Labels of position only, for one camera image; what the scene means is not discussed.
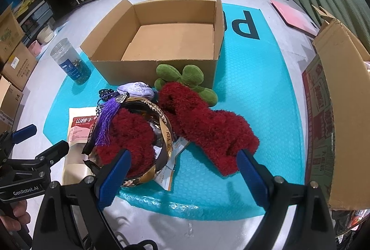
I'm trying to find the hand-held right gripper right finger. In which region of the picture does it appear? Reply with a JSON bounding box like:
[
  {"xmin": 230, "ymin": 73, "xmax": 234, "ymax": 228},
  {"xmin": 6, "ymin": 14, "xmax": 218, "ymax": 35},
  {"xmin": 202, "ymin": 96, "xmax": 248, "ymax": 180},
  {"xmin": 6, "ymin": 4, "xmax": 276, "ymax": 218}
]
[{"xmin": 235, "ymin": 148, "xmax": 337, "ymax": 250}]

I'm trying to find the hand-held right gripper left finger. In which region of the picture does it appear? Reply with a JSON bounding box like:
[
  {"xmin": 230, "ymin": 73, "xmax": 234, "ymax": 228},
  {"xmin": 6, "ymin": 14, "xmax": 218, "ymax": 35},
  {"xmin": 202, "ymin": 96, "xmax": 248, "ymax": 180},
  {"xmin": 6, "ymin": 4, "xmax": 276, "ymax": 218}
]
[{"xmin": 32, "ymin": 149, "xmax": 133, "ymax": 250}]

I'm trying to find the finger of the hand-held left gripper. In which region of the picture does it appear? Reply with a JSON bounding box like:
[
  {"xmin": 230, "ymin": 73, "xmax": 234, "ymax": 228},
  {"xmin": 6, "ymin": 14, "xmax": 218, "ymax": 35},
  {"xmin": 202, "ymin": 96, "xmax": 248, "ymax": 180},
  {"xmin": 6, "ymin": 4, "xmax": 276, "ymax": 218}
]
[
  {"xmin": 0, "ymin": 140, "xmax": 70, "ymax": 181},
  {"xmin": 0, "ymin": 124, "xmax": 37, "ymax": 154}
]

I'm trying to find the kraft snack pouch red label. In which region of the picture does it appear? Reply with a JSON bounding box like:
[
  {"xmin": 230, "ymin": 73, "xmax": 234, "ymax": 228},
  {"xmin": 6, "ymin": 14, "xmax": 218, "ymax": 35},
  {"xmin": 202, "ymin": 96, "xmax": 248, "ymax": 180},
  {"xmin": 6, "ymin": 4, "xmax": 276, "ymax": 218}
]
[{"xmin": 62, "ymin": 107, "xmax": 101, "ymax": 189}]

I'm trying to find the red fuzzy sock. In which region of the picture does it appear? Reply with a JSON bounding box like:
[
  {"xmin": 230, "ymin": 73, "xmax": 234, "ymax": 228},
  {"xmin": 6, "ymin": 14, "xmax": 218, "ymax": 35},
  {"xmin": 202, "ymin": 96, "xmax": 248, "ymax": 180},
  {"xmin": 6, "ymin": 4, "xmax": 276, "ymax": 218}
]
[{"xmin": 95, "ymin": 108, "xmax": 157, "ymax": 178}]

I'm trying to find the red strawberry plush toy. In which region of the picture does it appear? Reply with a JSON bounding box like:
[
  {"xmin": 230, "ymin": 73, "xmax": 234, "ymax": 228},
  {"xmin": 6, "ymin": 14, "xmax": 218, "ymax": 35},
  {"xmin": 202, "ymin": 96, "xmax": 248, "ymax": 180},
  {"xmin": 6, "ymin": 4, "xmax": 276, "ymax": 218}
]
[{"xmin": 158, "ymin": 81, "xmax": 260, "ymax": 177}]

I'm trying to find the green plush toy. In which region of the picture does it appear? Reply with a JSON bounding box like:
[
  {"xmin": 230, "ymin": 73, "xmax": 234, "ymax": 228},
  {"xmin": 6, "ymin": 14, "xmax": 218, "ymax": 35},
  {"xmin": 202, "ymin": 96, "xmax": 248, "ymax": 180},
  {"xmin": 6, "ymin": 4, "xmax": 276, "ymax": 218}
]
[{"xmin": 154, "ymin": 64, "xmax": 219, "ymax": 107}]

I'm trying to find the person's left hand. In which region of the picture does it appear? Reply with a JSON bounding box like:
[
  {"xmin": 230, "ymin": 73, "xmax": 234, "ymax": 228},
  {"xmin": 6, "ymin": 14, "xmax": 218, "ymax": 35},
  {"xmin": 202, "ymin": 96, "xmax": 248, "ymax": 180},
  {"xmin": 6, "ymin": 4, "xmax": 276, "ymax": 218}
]
[{"xmin": 0, "ymin": 199, "xmax": 28, "ymax": 232}]

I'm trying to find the brown cardboard box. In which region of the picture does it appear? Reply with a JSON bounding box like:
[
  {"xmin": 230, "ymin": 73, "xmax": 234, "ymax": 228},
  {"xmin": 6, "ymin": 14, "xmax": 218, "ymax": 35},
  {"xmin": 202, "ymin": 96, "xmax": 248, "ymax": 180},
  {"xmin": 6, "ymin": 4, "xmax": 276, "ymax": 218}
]
[
  {"xmin": 0, "ymin": 3, "xmax": 25, "ymax": 64},
  {"xmin": 0, "ymin": 75, "xmax": 24, "ymax": 135},
  {"xmin": 1, "ymin": 42, "xmax": 39, "ymax": 91}
]

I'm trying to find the silver foil packet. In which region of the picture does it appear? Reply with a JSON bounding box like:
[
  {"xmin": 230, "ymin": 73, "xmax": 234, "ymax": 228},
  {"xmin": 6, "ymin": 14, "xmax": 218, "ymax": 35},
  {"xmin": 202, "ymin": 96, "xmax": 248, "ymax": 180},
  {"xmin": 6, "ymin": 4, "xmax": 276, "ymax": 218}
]
[{"xmin": 156, "ymin": 136, "xmax": 191, "ymax": 191}]

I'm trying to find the purple tassel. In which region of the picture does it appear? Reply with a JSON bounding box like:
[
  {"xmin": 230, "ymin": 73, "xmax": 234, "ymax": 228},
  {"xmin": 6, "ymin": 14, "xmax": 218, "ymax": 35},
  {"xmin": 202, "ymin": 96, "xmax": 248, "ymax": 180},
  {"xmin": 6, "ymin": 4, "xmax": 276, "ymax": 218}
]
[{"xmin": 95, "ymin": 94, "xmax": 128, "ymax": 146}]

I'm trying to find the clear plastic jar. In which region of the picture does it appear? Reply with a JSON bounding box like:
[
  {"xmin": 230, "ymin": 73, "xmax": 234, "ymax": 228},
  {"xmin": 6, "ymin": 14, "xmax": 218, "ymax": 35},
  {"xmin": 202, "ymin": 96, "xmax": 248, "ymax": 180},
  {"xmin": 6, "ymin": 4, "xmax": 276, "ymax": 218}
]
[{"xmin": 50, "ymin": 39, "xmax": 92, "ymax": 85}]

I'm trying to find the pink cup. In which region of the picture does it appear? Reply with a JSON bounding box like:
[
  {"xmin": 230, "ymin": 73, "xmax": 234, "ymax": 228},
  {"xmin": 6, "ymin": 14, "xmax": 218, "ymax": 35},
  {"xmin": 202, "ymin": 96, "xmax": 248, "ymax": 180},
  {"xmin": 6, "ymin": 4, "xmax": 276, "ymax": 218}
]
[{"xmin": 29, "ymin": 40, "xmax": 42, "ymax": 61}]

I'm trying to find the lavender cloth pouch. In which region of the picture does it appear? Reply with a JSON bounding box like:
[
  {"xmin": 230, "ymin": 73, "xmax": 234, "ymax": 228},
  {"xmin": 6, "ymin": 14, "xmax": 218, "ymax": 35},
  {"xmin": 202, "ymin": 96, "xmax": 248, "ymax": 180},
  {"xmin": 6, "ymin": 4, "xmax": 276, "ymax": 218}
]
[{"xmin": 117, "ymin": 81, "xmax": 155, "ymax": 99}]

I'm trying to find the beige bowl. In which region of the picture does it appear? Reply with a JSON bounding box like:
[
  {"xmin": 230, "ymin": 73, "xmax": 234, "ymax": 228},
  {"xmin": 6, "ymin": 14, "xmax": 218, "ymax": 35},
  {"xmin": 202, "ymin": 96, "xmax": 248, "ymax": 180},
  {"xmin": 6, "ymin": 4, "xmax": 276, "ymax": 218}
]
[{"xmin": 37, "ymin": 23, "xmax": 55, "ymax": 44}]

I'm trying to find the large printed cardboard box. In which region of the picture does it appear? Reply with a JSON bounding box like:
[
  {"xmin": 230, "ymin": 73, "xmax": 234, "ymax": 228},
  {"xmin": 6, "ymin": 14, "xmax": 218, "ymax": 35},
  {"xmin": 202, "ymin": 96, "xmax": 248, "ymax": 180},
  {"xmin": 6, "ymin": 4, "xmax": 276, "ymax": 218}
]
[{"xmin": 302, "ymin": 4, "xmax": 370, "ymax": 210}]

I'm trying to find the pink board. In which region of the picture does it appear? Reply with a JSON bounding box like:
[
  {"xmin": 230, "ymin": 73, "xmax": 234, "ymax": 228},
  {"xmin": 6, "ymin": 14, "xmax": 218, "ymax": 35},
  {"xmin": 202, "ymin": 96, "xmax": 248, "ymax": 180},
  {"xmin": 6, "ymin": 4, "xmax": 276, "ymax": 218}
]
[{"xmin": 270, "ymin": 0, "xmax": 321, "ymax": 37}]

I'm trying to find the black cable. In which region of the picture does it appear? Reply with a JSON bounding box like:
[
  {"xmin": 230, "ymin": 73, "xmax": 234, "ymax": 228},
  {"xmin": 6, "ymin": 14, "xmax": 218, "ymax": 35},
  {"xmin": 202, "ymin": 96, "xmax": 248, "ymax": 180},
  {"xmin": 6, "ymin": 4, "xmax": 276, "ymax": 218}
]
[{"xmin": 116, "ymin": 238, "xmax": 158, "ymax": 250}]

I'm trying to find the black dotted hair tie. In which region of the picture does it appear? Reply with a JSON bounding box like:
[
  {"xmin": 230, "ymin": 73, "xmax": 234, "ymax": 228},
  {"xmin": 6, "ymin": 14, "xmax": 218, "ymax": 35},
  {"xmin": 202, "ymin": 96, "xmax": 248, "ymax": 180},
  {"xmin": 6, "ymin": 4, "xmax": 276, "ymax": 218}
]
[{"xmin": 97, "ymin": 88, "xmax": 119, "ymax": 104}]

